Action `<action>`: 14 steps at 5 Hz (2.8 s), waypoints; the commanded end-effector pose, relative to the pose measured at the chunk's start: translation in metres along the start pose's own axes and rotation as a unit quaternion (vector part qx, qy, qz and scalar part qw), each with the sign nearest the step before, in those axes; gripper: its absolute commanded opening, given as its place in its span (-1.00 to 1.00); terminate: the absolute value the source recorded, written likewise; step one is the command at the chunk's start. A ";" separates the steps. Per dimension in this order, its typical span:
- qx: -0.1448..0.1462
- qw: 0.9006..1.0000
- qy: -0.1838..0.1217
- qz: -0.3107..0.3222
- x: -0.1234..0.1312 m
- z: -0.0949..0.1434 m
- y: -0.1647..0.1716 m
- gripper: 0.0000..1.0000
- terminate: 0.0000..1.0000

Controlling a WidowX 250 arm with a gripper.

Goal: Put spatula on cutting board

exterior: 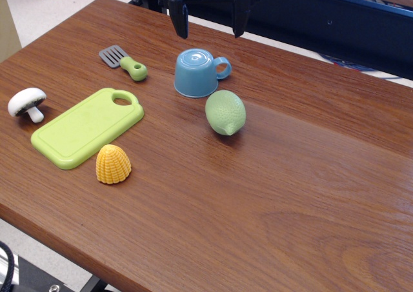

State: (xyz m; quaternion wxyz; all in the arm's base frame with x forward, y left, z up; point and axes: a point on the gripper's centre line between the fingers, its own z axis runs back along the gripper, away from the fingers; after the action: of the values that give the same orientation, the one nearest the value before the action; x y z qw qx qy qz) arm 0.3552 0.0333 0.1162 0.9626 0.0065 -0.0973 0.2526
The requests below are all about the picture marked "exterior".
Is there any light green cutting board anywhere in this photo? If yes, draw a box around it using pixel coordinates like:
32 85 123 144
31 88 144 170

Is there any yellow toy corn piece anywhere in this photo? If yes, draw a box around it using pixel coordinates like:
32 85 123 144
96 144 132 184

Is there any dark blue metal frame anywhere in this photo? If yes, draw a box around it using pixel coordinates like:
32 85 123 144
131 0 412 79

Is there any white toy mushroom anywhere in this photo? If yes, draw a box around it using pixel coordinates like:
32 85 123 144
8 88 46 123

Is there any green grey toy spatula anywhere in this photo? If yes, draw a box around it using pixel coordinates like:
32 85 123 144
98 44 148 82

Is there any black table base bracket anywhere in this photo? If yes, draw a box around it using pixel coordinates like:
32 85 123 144
1 253 109 292

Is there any green toy lime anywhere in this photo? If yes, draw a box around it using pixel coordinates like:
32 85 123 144
205 90 247 136

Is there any black cable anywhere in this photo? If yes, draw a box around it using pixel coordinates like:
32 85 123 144
0 240 16 288

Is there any blue upside-down cup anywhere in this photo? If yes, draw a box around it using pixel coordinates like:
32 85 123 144
174 48 232 98

